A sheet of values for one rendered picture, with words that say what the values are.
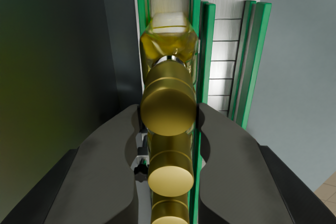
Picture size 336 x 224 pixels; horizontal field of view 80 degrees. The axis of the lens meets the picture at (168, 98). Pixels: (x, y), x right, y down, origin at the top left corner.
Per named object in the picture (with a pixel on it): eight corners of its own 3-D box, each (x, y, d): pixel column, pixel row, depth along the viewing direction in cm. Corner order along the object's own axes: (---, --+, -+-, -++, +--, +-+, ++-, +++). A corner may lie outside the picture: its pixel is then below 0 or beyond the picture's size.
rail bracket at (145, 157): (123, 124, 47) (108, 170, 36) (153, 124, 47) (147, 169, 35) (125, 138, 49) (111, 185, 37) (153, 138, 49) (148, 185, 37)
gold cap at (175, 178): (149, 126, 18) (144, 165, 14) (190, 125, 17) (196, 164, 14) (152, 156, 19) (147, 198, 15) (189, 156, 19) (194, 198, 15)
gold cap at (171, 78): (143, 61, 15) (134, 87, 11) (192, 60, 15) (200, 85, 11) (147, 103, 16) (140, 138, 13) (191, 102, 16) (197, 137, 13)
